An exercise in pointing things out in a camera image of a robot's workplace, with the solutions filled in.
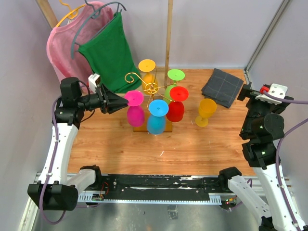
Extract pink shirt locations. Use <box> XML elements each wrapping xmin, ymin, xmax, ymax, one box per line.
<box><xmin>46</xmin><ymin>1</ymin><xmax>113</xmax><ymax>84</ymax></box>

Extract orange yellow wine glass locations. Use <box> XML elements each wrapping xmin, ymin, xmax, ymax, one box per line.
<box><xmin>138</xmin><ymin>59</ymin><xmax>158</xmax><ymax>90</ymax></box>

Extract blue wine glass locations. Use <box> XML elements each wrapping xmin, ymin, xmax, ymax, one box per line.
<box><xmin>147</xmin><ymin>100</ymin><xmax>169</xmax><ymax>135</ymax></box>

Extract amber rack base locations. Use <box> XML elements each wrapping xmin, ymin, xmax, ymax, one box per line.
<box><xmin>133</xmin><ymin>119</ymin><xmax>173</xmax><ymax>132</ymax></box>

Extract green shirt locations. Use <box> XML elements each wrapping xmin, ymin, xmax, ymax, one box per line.
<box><xmin>78</xmin><ymin>13</ymin><xmax>141</xmax><ymax>93</ymax></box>

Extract yellow clothes hanger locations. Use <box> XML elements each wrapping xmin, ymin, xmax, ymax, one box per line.
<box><xmin>55</xmin><ymin>0</ymin><xmax>85</xmax><ymax>27</ymax></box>

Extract aluminium corner profile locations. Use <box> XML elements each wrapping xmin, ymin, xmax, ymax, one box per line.
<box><xmin>244</xmin><ymin>0</ymin><xmax>293</xmax><ymax>74</ymax></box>

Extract wooden frame post centre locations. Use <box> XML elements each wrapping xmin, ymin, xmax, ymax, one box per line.
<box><xmin>164</xmin><ymin>0</ymin><xmax>173</xmax><ymax>86</ymax></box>

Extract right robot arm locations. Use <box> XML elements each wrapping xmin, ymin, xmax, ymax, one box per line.
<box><xmin>218</xmin><ymin>84</ymin><xmax>308</xmax><ymax>231</ymax></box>

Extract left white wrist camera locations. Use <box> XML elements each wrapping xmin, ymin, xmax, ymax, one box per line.
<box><xmin>88</xmin><ymin>73</ymin><xmax>101</xmax><ymax>92</ymax></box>

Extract red wine glass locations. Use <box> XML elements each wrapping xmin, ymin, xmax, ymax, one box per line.
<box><xmin>166</xmin><ymin>86</ymin><xmax>189</xmax><ymax>123</ymax></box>

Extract grey folded cloth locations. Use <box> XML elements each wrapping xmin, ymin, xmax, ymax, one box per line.
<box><xmin>201</xmin><ymin>68</ymin><xmax>244</xmax><ymax>108</ymax></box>

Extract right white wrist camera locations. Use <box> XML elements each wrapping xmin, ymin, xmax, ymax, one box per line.
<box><xmin>256</xmin><ymin>83</ymin><xmax>288</xmax><ymax>105</ymax></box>

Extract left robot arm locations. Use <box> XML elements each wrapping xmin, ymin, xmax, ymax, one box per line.
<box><xmin>27</xmin><ymin>77</ymin><xmax>128</xmax><ymax>211</ymax></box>

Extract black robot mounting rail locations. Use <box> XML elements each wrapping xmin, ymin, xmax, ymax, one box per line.
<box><xmin>79</xmin><ymin>173</ymin><xmax>244</xmax><ymax>205</ymax></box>

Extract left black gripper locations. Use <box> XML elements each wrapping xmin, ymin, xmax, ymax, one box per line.
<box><xmin>77</xmin><ymin>83</ymin><xmax>128</xmax><ymax>115</ymax></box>

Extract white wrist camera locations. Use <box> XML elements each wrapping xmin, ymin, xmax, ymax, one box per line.
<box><xmin>256</xmin><ymin>83</ymin><xmax>288</xmax><ymax>105</ymax></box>
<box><xmin>88</xmin><ymin>73</ymin><xmax>101</xmax><ymax>92</ymax></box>

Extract pink wine glass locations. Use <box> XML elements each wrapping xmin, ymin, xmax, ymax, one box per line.
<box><xmin>125</xmin><ymin>90</ymin><xmax>145</xmax><ymax>127</ymax></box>

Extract green wine glass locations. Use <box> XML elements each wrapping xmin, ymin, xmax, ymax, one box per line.
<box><xmin>163</xmin><ymin>69</ymin><xmax>185</xmax><ymax>104</ymax></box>

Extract wooden frame post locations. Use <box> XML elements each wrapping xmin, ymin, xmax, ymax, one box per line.
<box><xmin>164</xmin><ymin>0</ymin><xmax>173</xmax><ymax>86</ymax></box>
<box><xmin>36</xmin><ymin>0</ymin><xmax>58</xmax><ymax>29</ymax></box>

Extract wooden frame post left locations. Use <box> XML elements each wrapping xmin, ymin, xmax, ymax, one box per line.
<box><xmin>36</xmin><ymin>0</ymin><xmax>58</xmax><ymax>29</ymax></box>

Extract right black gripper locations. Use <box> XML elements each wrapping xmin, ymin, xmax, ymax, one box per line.
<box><xmin>237</xmin><ymin>82</ymin><xmax>292</xmax><ymax>135</ymax></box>

